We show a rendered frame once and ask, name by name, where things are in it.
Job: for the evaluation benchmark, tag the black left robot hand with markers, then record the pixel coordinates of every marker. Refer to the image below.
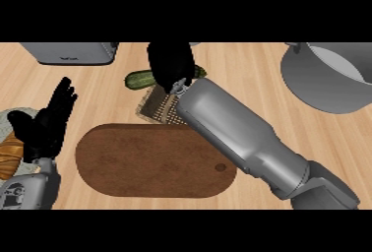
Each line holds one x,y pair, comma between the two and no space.
46,128

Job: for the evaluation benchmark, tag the green squash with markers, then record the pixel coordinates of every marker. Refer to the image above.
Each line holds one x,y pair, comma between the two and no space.
139,78

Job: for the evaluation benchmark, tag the pale grey plate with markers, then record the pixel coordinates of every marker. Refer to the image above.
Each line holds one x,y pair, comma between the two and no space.
19,114

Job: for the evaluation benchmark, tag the grey metal pot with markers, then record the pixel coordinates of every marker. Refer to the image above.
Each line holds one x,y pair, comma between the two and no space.
329,78

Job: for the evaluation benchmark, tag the grey toaster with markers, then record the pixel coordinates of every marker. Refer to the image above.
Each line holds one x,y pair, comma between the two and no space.
73,52

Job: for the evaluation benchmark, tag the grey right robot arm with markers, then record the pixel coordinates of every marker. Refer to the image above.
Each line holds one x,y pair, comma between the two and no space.
251,144

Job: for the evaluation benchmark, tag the golden brown croissant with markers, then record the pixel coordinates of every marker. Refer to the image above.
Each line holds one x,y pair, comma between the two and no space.
9,154

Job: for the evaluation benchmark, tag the brown wooden cutting board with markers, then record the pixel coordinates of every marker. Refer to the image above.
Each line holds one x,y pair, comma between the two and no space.
155,160

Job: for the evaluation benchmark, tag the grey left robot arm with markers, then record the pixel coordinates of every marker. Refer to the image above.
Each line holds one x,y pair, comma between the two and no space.
30,187

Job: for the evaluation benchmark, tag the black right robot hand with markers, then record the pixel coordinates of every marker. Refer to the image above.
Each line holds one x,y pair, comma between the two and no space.
169,65

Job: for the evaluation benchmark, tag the brown wicker basket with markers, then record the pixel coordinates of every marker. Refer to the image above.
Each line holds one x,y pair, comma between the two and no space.
161,108

